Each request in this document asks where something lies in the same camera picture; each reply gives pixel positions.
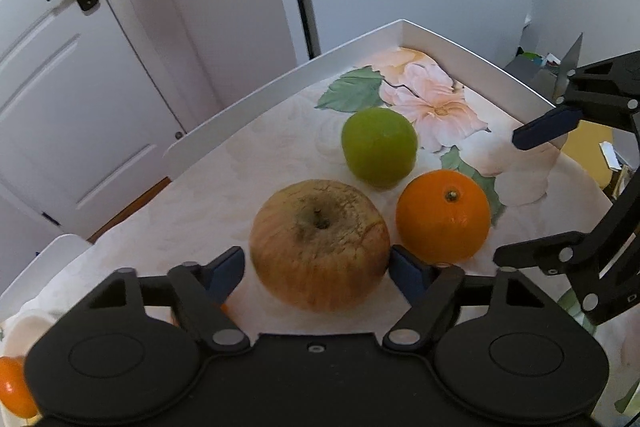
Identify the white panel door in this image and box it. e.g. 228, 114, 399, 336
0, 0, 213, 240

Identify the wrinkled red yellow apple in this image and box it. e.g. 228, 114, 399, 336
249, 179, 391, 312

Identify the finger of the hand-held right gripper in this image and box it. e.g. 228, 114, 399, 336
512, 51, 640, 151
492, 184, 640, 329

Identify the wide orange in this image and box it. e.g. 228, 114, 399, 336
0, 356, 39, 419

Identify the white rimmed tray table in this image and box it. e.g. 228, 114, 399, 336
0, 19, 640, 427

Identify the small green apple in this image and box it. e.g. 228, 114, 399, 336
341, 107, 419, 189

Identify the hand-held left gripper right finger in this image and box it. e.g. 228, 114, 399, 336
382, 244, 571, 355

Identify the large round orange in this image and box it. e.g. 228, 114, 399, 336
395, 170, 492, 264

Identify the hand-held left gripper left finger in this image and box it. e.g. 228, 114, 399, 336
65, 246, 251, 355

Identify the yellow flat item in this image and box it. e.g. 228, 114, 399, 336
560, 123, 618, 190

